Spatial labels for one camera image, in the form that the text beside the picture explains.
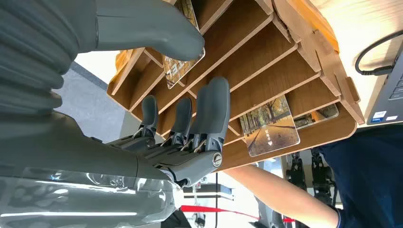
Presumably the ribbed grey right arm sleeve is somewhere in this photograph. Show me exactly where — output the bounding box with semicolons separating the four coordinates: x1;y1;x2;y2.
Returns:
0;0;96;115

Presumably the dark grey laptop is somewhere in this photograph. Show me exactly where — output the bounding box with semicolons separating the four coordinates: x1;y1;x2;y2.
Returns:
366;41;403;125

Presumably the person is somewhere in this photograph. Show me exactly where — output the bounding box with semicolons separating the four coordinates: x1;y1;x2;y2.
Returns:
223;124;403;228

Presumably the red barrier tape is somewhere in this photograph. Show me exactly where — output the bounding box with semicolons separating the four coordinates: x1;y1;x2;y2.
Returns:
180;205;297;223

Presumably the wooden card organizer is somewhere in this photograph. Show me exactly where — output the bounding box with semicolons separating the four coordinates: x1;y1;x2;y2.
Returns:
106;0;366;172

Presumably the card with dark landscape photo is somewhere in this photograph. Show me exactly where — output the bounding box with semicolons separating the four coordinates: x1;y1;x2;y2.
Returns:
293;103;340;130

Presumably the black cable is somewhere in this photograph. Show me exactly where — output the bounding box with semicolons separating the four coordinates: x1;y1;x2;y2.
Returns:
355;29;403;76

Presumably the black metal stand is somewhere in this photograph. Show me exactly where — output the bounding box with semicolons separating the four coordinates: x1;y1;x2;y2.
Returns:
285;152;307;191
310;148;337;207

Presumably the card with autumn tree photo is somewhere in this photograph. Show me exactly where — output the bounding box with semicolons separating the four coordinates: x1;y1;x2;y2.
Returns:
239;95;301;157

